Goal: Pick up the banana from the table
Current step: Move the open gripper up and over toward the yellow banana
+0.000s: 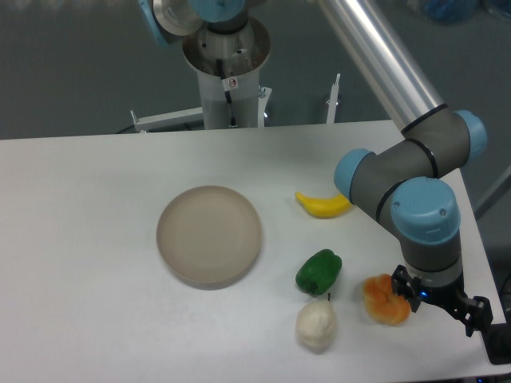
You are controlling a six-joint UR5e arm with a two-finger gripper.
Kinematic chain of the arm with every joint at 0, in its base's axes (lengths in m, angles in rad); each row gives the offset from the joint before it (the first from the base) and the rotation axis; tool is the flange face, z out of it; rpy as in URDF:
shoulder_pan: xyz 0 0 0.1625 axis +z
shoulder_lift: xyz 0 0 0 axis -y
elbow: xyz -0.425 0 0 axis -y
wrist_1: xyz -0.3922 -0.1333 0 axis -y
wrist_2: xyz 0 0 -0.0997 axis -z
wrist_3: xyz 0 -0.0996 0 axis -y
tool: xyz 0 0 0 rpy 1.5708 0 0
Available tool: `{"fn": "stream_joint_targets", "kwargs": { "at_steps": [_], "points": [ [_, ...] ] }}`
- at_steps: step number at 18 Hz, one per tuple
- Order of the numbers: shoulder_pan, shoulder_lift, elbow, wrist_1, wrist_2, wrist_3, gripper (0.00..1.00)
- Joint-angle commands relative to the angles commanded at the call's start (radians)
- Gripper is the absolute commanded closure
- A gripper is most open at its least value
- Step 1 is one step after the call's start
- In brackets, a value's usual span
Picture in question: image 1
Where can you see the white metal bracket left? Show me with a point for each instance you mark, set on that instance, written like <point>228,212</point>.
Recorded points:
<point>167,122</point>

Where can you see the white metal bracket right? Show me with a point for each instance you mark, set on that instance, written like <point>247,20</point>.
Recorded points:
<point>333,101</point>

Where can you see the blue object top right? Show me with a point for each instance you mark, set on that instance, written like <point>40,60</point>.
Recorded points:
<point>449,12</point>

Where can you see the white toy pear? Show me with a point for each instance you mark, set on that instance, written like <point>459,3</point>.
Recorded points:
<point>316,325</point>

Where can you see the green toy bell pepper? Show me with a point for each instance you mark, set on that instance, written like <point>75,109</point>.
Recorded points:
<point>319,273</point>

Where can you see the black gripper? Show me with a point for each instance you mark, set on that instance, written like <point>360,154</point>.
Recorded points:
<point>443,289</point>

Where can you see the beige round plate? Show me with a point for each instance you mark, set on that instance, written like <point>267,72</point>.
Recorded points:
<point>209,236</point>

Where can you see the yellow toy banana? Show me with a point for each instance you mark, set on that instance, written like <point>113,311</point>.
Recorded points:
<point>324,208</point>

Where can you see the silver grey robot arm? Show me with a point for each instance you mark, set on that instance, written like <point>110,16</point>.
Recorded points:
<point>402,189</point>

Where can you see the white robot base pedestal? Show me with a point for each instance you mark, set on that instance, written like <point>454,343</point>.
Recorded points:
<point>227,65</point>

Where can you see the white metal bracket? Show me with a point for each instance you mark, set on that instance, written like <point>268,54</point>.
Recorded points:
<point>333,101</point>
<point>167,122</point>

